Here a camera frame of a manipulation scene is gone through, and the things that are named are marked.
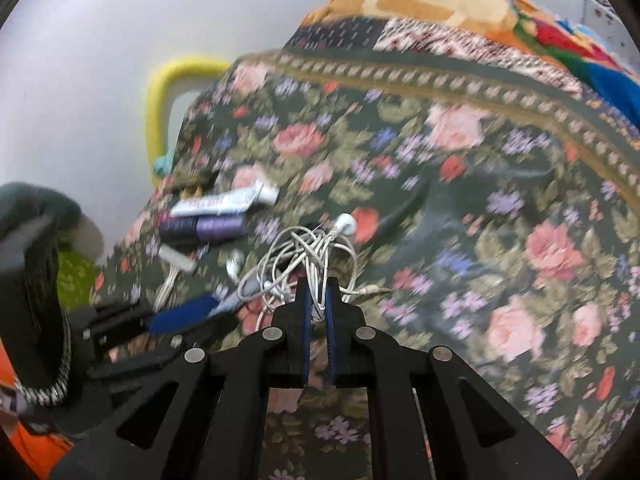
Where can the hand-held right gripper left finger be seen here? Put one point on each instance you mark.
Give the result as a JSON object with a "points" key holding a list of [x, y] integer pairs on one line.
{"points": [[301, 332]]}

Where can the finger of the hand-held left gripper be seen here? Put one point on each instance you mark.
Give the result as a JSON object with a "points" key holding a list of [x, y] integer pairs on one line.
{"points": [[182, 312], [150, 360]]}

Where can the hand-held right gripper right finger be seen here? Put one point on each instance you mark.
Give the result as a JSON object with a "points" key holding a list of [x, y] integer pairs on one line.
{"points": [[331, 332]]}

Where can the white disposable razor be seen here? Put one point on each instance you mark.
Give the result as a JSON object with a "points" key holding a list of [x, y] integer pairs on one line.
{"points": [[176, 261]]}

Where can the green patterned bag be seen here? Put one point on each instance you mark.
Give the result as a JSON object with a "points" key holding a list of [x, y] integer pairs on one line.
{"points": [[75, 277]]}

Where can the dark purple cylinder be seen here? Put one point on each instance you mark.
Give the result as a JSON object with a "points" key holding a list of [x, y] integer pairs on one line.
{"points": [[177, 230]]}

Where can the light purple cylinder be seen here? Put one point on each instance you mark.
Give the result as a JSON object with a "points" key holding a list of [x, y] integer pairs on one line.
{"points": [[220, 226]]}

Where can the white squeeze tube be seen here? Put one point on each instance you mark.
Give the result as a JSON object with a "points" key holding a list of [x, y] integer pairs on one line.
{"points": [[225, 201]]}

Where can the orange box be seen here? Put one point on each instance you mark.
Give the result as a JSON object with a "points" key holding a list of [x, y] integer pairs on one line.
{"points": [[37, 452]]}

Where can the teal cloth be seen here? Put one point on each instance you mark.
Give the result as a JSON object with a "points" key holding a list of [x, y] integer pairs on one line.
{"points": [[162, 165]]}

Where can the dark floral blanket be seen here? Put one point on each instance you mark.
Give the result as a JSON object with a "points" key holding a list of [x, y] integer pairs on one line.
{"points": [[450, 220]]}

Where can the yellow foam tube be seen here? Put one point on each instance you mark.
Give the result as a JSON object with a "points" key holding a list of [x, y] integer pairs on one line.
{"points": [[159, 110]]}

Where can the white perforated stand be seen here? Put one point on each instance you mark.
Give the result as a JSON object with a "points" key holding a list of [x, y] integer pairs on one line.
{"points": [[602, 15]]}

